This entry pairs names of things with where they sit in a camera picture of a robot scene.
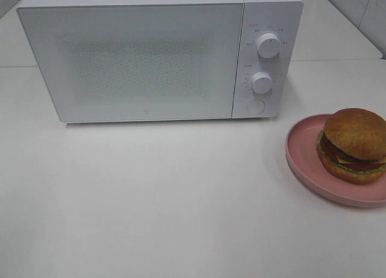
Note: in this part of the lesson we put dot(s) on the white microwave knob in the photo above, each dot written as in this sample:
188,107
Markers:
268,44
261,82

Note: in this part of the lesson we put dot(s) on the white microwave oven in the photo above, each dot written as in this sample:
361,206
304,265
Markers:
258,16

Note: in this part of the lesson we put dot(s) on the round white door button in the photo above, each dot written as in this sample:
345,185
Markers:
255,107

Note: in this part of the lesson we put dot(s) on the burger with lettuce and cheese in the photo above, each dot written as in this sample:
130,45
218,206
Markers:
351,145

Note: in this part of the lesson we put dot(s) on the upper white microwave knob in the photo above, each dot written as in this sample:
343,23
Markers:
268,44

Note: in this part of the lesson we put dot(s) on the white microwave door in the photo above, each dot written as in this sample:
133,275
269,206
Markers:
136,63

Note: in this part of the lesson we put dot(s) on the pink round plate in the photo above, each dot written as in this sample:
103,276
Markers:
304,162

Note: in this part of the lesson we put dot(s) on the lower white microwave knob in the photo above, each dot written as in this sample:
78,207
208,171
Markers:
261,82

